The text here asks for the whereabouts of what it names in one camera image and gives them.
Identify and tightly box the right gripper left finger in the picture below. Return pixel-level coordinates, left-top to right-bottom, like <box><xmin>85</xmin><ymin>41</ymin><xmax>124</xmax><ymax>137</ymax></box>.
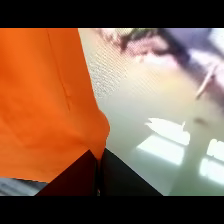
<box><xmin>35</xmin><ymin>148</ymin><xmax>99</xmax><ymax>197</ymax></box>

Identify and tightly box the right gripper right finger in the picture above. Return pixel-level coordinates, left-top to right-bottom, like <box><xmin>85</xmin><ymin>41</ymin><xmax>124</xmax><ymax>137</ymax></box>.
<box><xmin>99</xmin><ymin>147</ymin><xmax>164</xmax><ymax>197</ymax></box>

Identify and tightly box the orange garment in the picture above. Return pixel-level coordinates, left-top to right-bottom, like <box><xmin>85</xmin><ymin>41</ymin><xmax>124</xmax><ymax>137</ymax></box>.
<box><xmin>0</xmin><ymin>27</ymin><xmax>111</xmax><ymax>184</ymax></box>

